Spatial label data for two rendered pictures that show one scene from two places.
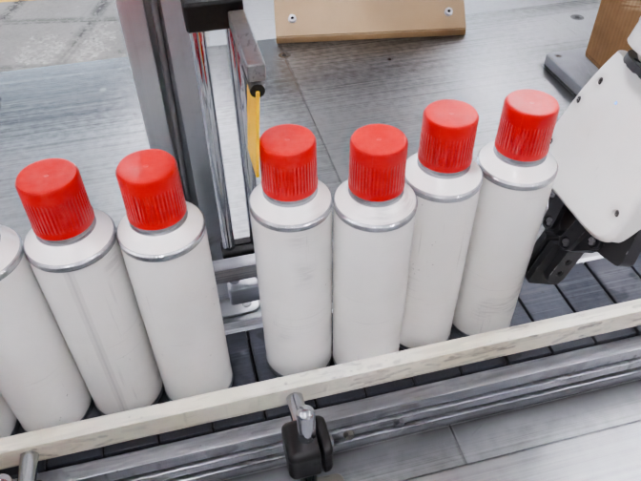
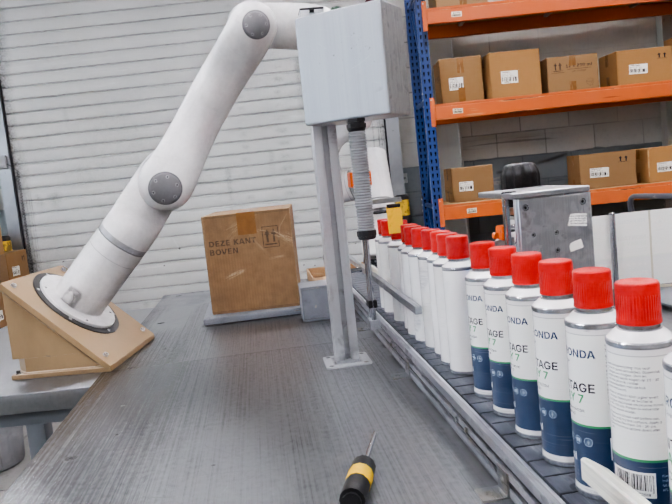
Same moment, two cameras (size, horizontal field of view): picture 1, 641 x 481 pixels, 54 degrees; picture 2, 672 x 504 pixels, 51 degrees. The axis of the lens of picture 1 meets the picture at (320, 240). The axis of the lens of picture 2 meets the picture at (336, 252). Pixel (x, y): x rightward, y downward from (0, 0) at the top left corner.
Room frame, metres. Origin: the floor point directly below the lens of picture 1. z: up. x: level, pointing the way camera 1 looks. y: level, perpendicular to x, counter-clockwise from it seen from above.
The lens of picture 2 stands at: (0.24, 1.44, 1.19)
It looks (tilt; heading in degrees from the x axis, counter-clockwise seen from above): 6 degrees down; 278
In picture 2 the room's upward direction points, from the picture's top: 6 degrees counter-clockwise
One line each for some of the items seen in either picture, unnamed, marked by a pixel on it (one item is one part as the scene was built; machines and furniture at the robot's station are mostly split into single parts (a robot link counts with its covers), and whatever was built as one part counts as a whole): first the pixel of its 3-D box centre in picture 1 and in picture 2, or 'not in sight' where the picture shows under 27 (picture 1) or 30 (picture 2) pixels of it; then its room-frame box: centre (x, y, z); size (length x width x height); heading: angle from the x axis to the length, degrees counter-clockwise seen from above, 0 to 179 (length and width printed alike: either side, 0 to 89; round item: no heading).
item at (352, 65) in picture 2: not in sight; (354, 67); (0.35, 0.16, 1.38); 0.17 x 0.10 x 0.19; 159
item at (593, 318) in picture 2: not in sight; (598, 380); (0.10, 0.80, 0.98); 0.05 x 0.05 x 0.20
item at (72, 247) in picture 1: (94, 301); (417, 280); (0.27, 0.15, 0.98); 0.05 x 0.05 x 0.20
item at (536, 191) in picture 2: not in sight; (530, 191); (0.10, 0.42, 1.14); 0.14 x 0.11 x 0.01; 104
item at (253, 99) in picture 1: (253, 119); (394, 218); (0.31, 0.04, 1.09); 0.03 x 0.01 x 0.06; 14
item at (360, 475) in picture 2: not in sight; (364, 463); (0.34, 0.63, 0.84); 0.20 x 0.03 x 0.03; 86
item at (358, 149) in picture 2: not in sight; (361, 179); (0.35, 0.22, 1.18); 0.04 x 0.04 x 0.21
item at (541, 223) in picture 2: not in sight; (533, 282); (0.10, 0.42, 1.01); 0.14 x 0.13 x 0.26; 104
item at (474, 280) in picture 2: not in sight; (487, 318); (0.17, 0.51, 0.98); 0.05 x 0.05 x 0.20
